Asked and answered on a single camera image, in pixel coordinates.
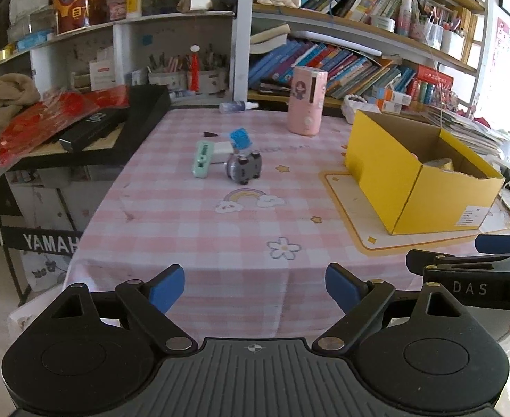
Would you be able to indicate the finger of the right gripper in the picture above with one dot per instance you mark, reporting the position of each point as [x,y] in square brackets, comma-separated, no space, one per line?
[417,261]
[493,243]

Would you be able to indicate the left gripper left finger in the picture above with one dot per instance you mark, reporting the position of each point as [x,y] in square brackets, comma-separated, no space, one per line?
[147,304]

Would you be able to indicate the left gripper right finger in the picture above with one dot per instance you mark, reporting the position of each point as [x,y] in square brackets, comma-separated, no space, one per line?
[363,303]

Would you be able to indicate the mint green stapler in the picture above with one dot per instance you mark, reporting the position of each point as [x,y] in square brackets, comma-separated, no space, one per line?
[203,158]

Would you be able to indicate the white charger plug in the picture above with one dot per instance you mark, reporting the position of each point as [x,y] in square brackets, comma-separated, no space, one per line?
[223,148]

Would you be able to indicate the blue wrapper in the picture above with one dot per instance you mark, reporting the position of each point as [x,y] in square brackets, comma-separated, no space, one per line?
[240,139]

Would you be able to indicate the cream orange-edged mat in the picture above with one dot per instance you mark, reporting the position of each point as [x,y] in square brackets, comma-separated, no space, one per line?
[365,226]

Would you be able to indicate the yellow cardboard box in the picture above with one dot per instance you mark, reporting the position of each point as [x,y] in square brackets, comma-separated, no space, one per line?
[386,156]

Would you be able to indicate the stack of newspapers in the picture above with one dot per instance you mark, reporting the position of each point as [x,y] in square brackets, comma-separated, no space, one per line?
[480,138]

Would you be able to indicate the pink checkered tablecloth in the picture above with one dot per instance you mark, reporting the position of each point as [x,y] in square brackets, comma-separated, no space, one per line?
[254,256]

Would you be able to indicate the black keyboard stand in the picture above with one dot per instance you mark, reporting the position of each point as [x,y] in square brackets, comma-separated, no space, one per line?
[44,242]

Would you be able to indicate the white quilted pearl handbag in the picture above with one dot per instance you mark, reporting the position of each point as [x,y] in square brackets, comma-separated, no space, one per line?
[353,103]

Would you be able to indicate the long black box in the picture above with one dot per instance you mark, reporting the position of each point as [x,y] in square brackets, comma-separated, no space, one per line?
[81,134]

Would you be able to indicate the black Yamaha keyboard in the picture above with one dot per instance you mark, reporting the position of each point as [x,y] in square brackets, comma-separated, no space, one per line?
[148,105]

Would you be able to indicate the pink cartoon humidifier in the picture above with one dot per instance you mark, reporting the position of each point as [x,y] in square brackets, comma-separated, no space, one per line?
[307,97]

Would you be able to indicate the red plastic packet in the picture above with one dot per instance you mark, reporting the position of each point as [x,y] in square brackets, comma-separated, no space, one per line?
[40,122]

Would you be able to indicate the small spray bottle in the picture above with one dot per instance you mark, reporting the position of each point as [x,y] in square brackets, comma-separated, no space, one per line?
[237,106]

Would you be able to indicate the white bookshelf unit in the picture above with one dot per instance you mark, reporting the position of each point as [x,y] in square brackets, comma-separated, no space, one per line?
[421,46]

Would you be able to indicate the white pen holder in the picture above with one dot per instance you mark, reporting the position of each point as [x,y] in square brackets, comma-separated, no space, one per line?
[212,82]

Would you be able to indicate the beige folded towel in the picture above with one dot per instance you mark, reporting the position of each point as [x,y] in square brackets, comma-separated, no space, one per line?
[16,92]

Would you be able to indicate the red tassel ornament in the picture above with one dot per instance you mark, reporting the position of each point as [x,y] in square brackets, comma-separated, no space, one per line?
[194,68]

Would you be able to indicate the fortune god gift box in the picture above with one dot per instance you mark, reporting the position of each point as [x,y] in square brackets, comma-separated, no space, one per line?
[74,0]

